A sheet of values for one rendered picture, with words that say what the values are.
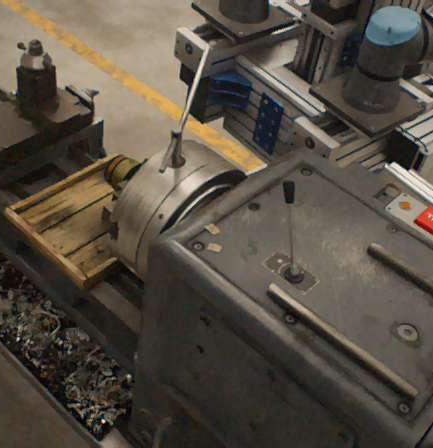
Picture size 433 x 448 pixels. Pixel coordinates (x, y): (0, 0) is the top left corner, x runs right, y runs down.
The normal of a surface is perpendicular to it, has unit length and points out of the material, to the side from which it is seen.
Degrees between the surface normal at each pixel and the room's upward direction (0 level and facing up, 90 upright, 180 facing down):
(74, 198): 0
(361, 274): 0
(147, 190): 39
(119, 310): 0
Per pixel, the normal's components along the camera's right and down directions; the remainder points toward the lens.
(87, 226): 0.14, -0.70
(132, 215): -0.51, 0.04
